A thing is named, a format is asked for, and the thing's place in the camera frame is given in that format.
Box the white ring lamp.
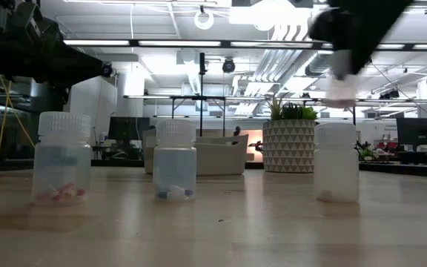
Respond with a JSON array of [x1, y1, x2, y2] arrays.
[[193, 8, 215, 31]]

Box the white opaque pill bottle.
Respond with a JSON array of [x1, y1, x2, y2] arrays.
[[313, 122, 360, 204]]

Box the green potted plant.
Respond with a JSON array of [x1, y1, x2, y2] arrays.
[[266, 94, 319, 121]]

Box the black computer monitor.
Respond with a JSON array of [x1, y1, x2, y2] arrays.
[[107, 116, 151, 142], [396, 117, 427, 147]]

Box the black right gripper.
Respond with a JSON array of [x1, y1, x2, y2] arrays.
[[308, 8, 406, 81]]

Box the clear pill bottle pink capsules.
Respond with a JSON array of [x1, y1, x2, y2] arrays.
[[31, 111, 93, 206]]

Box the black metal table frame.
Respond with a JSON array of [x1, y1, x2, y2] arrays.
[[123, 94, 358, 138]]

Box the clear pill bottle blue capsules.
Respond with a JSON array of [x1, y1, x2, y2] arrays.
[[152, 119, 198, 202]]

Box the small green desk plant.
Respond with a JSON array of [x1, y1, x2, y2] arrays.
[[357, 142, 376, 161]]

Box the triangle patterned planter pot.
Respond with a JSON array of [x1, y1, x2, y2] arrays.
[[262, 119, 318, 174]]

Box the yellow cable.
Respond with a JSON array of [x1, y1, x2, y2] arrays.
[[0, 73, 36, 151]]

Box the black camera pole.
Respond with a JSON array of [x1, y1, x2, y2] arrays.
[[198, 52, 208, 137]]

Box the beige plastic basket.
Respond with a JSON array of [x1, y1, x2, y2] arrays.
[[142, 128, 249, 177]]

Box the black rail with light strips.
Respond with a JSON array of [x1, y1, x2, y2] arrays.
[[62, 38, 427, 52]]

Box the silver ventilation duct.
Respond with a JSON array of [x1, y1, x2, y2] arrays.
[[303, 51, 334, 78]]

